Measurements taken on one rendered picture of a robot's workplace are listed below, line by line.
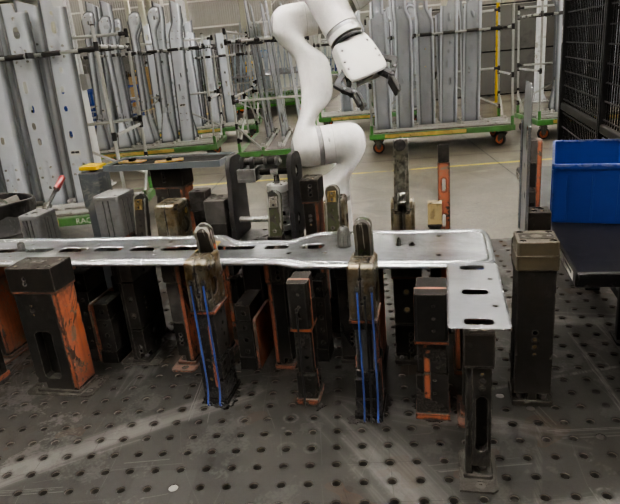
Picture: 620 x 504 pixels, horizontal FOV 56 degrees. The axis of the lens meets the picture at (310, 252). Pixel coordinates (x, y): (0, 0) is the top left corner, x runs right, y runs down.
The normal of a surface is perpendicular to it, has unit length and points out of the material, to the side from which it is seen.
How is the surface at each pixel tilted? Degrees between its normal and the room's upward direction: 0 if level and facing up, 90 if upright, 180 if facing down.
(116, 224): 90
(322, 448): 0
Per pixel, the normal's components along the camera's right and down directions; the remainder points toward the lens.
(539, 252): -0.21, 0.32
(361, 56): 0.12, -0.12
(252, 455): -0.09, -0.94
